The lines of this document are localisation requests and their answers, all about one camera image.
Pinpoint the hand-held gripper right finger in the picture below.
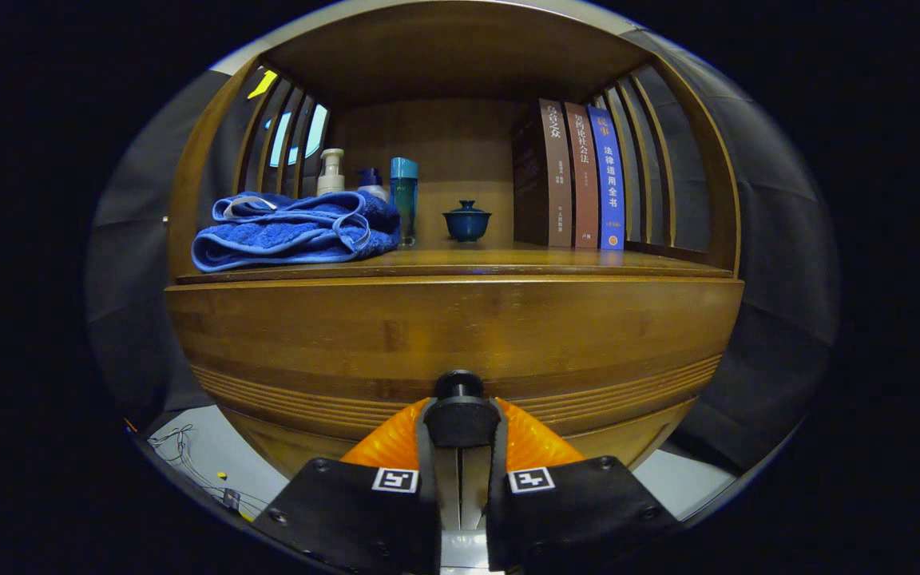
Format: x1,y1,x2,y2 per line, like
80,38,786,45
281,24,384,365
486,397,680,573

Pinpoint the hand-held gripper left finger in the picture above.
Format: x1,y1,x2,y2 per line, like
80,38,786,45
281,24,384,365
252,397,441,575

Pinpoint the wooden drawer with black knob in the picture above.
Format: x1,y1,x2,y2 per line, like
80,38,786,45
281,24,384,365
165,276,746,448

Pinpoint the wooden cabinet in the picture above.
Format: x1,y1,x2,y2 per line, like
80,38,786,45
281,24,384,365
165,0,746,480

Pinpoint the blue lidded teacup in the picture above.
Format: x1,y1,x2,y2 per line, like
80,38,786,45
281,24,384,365
442,200,493,243

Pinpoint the folded blue towel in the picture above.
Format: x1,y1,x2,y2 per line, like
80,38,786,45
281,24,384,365
191,190,402,273

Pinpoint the teal translucent bottle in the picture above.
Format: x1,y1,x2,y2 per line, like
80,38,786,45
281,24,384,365
390,157,419,246

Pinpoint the white bottle with blue cap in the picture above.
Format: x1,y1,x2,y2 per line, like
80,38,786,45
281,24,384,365
357,167,390,202

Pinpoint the dark brown book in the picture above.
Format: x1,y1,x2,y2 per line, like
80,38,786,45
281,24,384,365
510,98,573,248

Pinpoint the reddish brown book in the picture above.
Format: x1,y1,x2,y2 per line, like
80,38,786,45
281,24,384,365
564,102,601,249

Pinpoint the blue book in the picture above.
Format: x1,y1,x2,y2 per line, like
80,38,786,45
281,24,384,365
586,106,626,251

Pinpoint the white pump bottle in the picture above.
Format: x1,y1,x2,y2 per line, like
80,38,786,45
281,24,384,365
316,148,347,196

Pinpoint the grey wire bundle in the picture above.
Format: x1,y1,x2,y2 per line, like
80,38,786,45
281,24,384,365
147,423,269,520

